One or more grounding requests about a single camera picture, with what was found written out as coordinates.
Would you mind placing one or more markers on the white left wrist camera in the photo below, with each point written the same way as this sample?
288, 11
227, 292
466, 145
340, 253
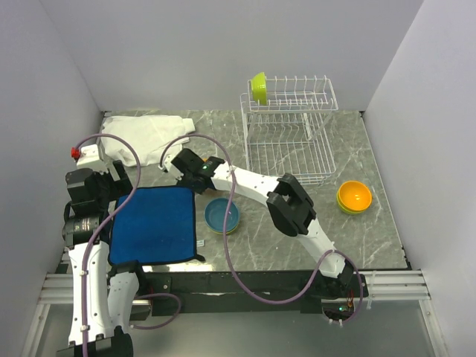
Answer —
89, 157

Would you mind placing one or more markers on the white folded cloth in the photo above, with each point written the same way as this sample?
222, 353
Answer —
149, 134

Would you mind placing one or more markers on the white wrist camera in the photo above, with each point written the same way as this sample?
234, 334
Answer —
89, 157
169, 168

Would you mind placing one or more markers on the blue bowl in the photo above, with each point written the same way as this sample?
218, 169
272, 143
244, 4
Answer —
215, 212

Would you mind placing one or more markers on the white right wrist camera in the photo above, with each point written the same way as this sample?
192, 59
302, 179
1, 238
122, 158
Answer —
169, 168

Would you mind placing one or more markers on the white wire dish rack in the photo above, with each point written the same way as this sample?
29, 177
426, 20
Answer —
288, 135

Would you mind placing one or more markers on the green bowl under right stack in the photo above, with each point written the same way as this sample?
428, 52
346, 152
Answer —
354, 205

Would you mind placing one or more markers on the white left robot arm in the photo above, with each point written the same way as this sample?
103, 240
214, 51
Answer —
102, 293

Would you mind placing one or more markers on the orange bowl right stack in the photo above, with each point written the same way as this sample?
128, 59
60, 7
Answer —
354, 188

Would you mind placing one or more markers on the blue microfiber cloth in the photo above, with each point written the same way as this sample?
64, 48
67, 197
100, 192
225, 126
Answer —
156, 227

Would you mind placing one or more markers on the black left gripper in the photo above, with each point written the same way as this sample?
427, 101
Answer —
118, 186

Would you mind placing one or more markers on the lime green bowl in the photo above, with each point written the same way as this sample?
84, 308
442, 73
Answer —
259, 89

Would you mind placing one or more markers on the black base bar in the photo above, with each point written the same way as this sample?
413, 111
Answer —
218, 292

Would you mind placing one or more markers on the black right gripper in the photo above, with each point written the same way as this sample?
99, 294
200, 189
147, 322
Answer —
183, 182

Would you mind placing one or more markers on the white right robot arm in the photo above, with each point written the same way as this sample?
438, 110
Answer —
289, 205

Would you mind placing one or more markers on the aluminium rail frame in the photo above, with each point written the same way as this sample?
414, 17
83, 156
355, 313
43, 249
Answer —
393, 286

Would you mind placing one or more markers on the yellow-green bowl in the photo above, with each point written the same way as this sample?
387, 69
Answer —
218, 229

